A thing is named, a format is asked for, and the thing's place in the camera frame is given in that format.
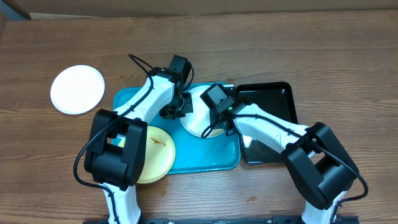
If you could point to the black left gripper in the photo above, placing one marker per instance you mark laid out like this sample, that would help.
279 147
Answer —
188 107

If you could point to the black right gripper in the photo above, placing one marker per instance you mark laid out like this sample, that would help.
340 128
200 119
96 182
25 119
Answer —
216 121

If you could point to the white plate with dark stain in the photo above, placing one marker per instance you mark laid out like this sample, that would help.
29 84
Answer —
197 121

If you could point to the yellow plate with stain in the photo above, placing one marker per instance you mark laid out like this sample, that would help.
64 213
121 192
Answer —
160 155

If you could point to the white plate with red stain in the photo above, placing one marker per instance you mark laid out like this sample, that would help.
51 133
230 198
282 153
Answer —
77 89

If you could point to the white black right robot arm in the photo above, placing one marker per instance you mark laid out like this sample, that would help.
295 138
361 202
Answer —
317 162

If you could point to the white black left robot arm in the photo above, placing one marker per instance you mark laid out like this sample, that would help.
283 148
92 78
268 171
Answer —
113 158

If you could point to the black plastic tray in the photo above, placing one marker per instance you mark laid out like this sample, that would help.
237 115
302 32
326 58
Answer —
275 98

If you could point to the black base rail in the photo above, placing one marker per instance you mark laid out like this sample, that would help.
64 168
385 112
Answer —
278 219

